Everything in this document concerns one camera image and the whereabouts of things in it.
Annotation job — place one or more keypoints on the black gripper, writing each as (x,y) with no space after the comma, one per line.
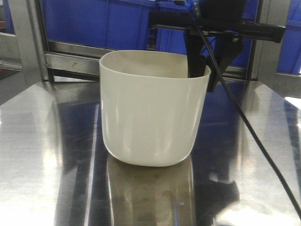
(214,17)

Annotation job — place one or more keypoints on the white plastic bin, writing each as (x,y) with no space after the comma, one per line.
(150,108)

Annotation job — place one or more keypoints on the blue crate back middle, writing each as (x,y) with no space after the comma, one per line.
(173,40)

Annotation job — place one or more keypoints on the blue crate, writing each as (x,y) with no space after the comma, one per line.
(115,24)
(173,40)
(290,55)

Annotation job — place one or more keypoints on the blue crate back right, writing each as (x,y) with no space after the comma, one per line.
(290,55)

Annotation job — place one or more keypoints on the blue crate back left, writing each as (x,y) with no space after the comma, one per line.
(115,24)

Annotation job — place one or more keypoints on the steel shelf frame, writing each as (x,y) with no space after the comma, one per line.
(28,49)

